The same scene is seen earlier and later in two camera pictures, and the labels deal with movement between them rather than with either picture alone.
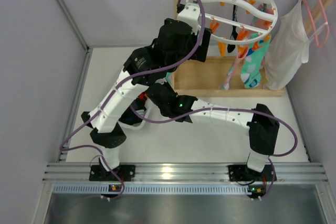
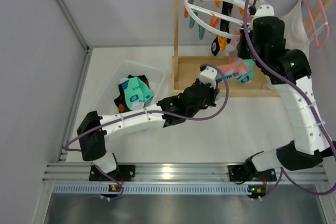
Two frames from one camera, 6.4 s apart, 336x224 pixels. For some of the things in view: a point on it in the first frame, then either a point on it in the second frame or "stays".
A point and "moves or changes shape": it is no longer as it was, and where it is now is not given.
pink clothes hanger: (324, 13) stays
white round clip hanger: (235, 15) moves or changes shape
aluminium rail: (75, 178) stays
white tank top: (291, 43) stays
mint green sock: (251, 74) moves or changes shape
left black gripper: (200, 44) → (210, 94)
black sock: (230, 47) → (227, 9)
